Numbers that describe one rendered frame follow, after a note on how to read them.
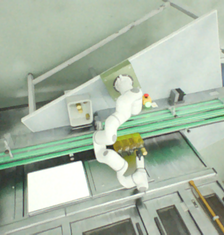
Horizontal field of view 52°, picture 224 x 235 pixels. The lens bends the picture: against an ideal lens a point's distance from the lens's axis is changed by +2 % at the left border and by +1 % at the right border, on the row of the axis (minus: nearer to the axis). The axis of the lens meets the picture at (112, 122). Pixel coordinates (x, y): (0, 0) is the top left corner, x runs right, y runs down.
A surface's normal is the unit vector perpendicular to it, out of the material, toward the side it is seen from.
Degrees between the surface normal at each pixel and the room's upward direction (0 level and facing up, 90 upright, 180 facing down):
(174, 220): 90
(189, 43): 0
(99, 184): 90
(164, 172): 90
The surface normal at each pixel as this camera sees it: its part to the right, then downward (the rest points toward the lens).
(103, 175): 0.00, -0.75
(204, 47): 0.29, 0.63
